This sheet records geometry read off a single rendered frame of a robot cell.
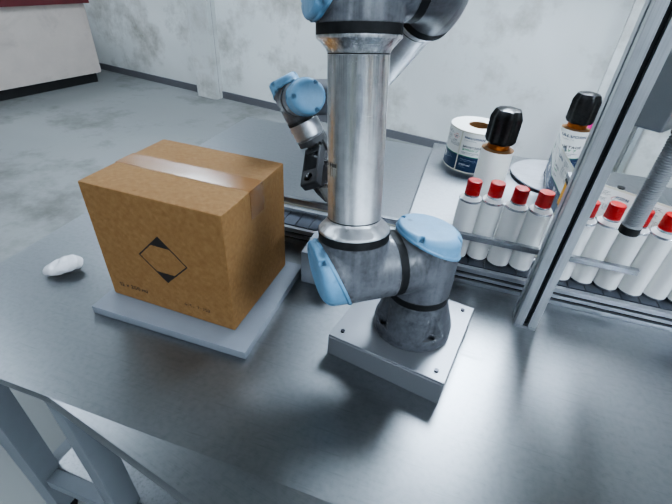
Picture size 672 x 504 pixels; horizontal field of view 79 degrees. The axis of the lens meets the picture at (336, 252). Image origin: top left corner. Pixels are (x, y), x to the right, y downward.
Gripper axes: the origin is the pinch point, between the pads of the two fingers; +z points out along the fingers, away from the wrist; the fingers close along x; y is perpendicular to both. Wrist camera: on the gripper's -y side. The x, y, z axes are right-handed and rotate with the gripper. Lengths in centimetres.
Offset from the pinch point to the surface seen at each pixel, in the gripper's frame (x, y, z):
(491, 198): -36.2, -0.5, 7.7
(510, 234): -38.0, -2.5, 16.9
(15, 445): 82, -61, 12
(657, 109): -64, -17, -7
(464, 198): -30.8, -2.0, 5.3
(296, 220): 13.5, -1.3, -1.5
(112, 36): 407, 402, -180
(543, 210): -45.8, -1.4, 13.4
